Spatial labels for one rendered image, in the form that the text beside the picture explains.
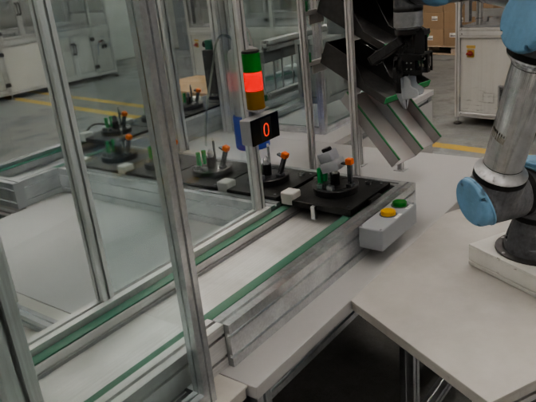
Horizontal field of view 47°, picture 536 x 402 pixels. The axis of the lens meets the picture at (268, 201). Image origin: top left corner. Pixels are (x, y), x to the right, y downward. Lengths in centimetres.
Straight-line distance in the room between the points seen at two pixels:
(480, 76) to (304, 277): 480
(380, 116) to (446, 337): 95
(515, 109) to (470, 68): 480
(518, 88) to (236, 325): 73
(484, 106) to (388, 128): 408
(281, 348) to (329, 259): 30
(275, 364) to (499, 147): 65
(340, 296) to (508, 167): 49
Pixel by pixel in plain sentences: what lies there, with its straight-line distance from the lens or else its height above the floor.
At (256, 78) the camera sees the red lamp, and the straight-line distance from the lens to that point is 167.
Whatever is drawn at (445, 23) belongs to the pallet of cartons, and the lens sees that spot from 1029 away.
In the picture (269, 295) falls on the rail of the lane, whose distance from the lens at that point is 136.
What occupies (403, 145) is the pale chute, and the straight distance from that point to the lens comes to 209.
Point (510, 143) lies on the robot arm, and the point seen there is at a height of 123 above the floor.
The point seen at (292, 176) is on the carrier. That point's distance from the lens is 203.
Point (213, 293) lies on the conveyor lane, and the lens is 148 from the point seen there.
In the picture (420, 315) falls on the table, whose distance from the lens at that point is 145.
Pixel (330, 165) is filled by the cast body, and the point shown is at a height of 106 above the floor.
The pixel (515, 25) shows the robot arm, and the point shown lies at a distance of 128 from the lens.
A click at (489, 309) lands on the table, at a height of 86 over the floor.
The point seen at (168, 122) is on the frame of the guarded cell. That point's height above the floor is 141.
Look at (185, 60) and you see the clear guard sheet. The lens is 155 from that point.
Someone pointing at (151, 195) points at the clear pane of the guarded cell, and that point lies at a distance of 101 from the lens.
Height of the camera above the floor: 163
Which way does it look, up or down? 21 degrees down
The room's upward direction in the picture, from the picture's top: 6 degrees counter-clockwise
